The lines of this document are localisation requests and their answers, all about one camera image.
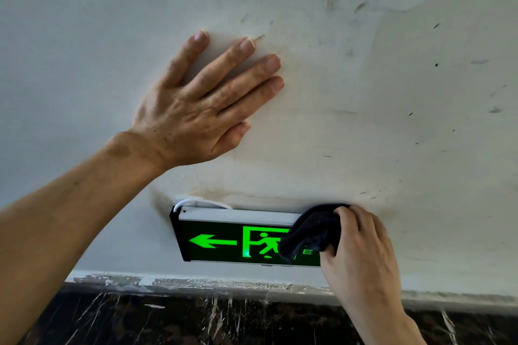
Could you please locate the white cable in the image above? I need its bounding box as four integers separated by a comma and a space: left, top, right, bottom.
173, 198, 233, 213

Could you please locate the person's right forearm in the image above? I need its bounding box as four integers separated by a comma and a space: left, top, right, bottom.
351, 304, 427, 345

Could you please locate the dark cleaning cloth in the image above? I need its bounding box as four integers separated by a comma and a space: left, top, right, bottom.
278, 203, 352, 264

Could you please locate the person's right hand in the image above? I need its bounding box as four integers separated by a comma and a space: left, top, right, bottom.
319, 205, 406, 319

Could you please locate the person's left hand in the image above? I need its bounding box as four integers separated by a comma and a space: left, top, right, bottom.
126, 30, 285, 173

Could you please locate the green exit sign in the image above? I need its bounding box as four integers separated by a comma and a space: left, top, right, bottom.
169, 206, 322, 268

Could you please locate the person's left forearm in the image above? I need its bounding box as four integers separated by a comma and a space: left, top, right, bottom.
0, 132, 167, 345

